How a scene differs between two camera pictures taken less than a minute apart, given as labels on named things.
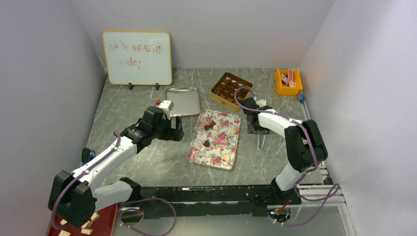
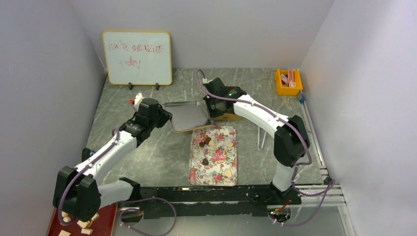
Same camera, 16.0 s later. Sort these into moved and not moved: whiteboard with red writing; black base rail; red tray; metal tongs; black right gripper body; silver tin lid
Moved: black right gripper body; silver tin lid
Not moved: whiteboard with red writing; red tray; black base rail; metal tongs
